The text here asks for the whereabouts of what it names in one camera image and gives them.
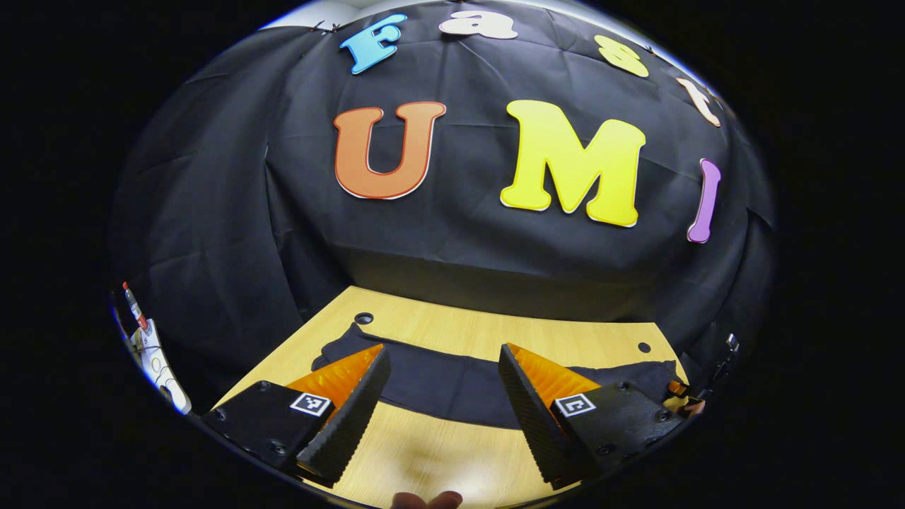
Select black backdrop cloth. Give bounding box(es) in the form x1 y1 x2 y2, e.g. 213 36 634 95
110 0 775 414

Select dark grey jeans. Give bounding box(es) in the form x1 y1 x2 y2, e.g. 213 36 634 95
311 324 679 430

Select white and red device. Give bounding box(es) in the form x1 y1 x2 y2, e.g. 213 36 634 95
120 281 193 416

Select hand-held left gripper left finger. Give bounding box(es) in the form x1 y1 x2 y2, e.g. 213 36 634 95
204 344 392 487

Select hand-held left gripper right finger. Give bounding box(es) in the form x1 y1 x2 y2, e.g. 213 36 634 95
498 344 685 488

